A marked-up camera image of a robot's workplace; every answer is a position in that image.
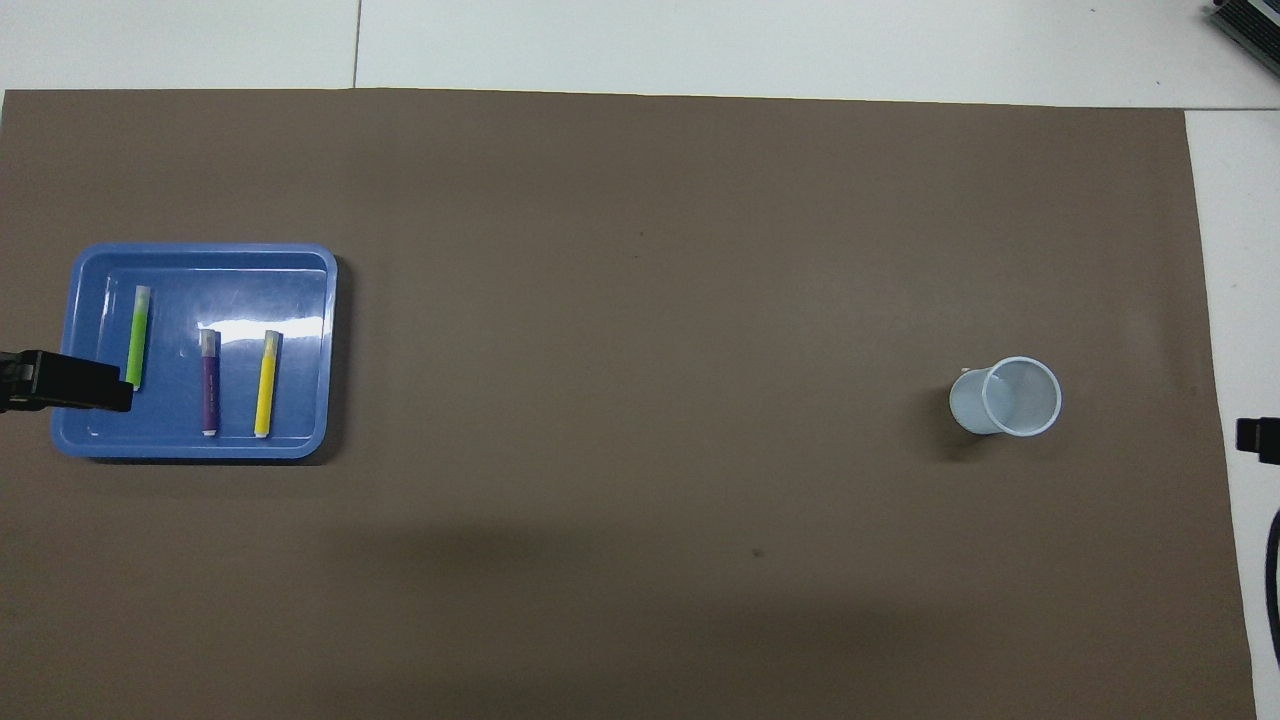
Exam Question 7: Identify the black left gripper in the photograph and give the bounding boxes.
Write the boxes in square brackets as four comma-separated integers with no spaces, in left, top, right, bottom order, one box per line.
[0,350,134,413]

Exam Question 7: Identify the green highlighter pen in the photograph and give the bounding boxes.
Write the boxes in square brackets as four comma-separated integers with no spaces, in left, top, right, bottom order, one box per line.
[125,285,153,391]

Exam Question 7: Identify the purple highlighter pen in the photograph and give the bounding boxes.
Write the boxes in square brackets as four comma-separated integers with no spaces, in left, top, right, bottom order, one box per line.
[198,329,221,438]

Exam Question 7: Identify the yellow highlighter pen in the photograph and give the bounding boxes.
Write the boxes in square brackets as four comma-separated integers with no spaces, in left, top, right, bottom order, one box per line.
[253,329,283,439]

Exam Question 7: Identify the blue plastic tray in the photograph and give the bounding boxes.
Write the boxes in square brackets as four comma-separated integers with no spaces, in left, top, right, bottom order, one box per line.
[50,243,339,463]

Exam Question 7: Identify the light blue mesh cup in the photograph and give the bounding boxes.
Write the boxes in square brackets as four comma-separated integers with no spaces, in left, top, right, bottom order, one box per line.
[949,356,1063,439]

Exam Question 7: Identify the grey ribbed device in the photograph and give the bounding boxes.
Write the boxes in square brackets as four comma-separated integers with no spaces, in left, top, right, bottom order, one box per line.
[1203,0,1280,63]

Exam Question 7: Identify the brown table mat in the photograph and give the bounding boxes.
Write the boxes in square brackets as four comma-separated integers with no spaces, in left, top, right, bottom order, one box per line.
[0,88,1259,720]

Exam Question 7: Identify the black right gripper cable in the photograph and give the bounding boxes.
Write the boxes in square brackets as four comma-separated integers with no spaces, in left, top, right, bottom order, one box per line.
[1264,505,1280,671]

